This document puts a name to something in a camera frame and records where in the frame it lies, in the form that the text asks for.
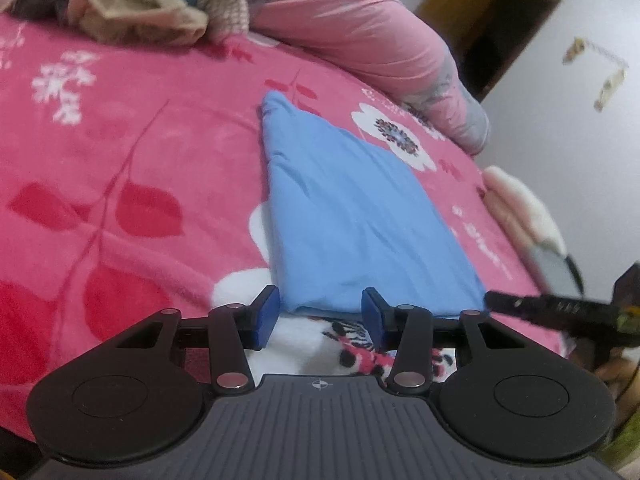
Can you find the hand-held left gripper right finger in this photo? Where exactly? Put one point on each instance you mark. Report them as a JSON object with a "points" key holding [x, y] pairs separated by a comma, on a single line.
{"points": [[372, 317]]}

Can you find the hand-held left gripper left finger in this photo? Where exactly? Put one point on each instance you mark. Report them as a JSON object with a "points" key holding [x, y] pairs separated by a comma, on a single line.
{"points": [[265, 317]]}

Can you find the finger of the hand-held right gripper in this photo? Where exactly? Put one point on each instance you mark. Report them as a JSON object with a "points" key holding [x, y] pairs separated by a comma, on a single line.
{"points": [[550, 307]]}

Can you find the blue t-shirt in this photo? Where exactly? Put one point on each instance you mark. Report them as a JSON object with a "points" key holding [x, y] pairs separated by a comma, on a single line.
{"points": [[350, 210]]}

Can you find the folded cream cloth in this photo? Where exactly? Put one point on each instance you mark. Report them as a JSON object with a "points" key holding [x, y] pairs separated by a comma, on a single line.
{"points": [[530, 205]]}

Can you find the pink floral blanket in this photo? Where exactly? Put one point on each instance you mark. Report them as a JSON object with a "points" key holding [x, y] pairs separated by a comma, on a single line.
{"points": [[125, 185]]}

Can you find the pink grey duvet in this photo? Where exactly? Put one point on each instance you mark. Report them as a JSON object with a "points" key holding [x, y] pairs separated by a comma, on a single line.
{"points": [[360, 25]]}

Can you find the wooden door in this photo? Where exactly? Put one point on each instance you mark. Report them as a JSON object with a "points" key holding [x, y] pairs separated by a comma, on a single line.
{"points": [[480, 20]]}

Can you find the beige pants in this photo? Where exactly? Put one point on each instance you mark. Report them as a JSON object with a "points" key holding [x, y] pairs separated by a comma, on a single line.
{"points": [[135, 15]]}

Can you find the purple garment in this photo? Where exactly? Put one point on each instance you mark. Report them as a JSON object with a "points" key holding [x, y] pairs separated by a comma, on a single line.
{"points": [[35, 7]]}

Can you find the wall sticker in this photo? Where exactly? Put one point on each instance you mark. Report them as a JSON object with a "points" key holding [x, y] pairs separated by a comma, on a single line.
{"points": [[611, 89], [575, 50]]}

